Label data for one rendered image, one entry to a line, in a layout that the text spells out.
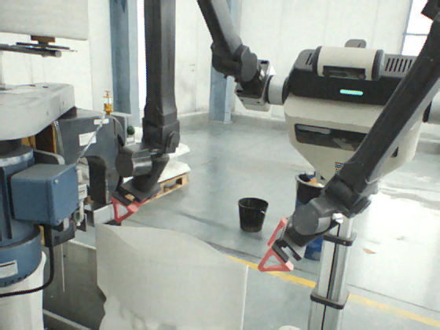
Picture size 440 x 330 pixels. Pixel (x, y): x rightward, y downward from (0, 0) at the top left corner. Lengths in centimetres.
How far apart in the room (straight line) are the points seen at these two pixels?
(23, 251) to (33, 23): 41
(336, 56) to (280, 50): 837
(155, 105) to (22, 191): 32
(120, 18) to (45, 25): 628
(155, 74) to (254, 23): 880
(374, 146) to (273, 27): 881
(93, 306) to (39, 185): 118
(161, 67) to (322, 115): 49
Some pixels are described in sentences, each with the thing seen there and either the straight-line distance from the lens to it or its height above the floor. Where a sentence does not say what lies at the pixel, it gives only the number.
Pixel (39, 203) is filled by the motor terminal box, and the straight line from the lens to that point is 78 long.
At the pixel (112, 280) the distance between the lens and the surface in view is 122.
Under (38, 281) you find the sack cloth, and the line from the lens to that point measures 156.
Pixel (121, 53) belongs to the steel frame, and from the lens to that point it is 710.
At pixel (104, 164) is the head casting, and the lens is 123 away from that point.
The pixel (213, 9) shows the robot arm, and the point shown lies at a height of 162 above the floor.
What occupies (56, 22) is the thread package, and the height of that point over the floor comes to 156.
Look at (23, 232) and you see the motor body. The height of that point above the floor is 118.
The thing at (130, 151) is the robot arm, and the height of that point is 131.
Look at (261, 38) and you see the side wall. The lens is 956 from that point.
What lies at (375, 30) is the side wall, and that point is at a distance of 889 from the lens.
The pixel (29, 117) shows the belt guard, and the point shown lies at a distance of 79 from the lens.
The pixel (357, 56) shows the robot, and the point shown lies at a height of 155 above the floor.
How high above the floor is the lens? 153
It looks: 18 degrees down
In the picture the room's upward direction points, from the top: 5 degrees clockwise
